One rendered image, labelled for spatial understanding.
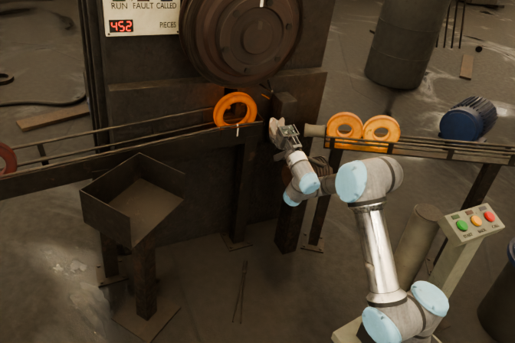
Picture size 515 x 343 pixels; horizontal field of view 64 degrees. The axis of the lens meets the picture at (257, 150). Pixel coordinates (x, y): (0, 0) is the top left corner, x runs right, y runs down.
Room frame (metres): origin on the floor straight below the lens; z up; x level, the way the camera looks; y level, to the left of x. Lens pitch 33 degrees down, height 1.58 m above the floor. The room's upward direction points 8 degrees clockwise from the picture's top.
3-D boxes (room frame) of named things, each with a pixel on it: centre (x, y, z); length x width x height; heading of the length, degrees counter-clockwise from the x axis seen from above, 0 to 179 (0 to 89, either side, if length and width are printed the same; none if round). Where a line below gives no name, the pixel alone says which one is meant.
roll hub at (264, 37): (1.43, 0.06, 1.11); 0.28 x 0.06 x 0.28; 120
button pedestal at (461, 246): (1.22, -0.84, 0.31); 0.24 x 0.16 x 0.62; 120
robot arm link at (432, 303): (0.85, -0.57, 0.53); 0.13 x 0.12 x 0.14; 122
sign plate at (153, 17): (1.44, 0.46, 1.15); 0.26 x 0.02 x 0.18; 120
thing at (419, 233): (1.34, -0.73, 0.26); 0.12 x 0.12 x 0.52
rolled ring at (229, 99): (1.52, 0.11, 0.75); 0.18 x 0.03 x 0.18; 118
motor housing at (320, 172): (1.56, -0.24, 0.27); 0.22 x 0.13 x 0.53; 120
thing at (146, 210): (1.03, 0.38, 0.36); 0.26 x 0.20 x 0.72; 155
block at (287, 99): (1.64, -0.09, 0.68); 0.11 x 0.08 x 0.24; 30
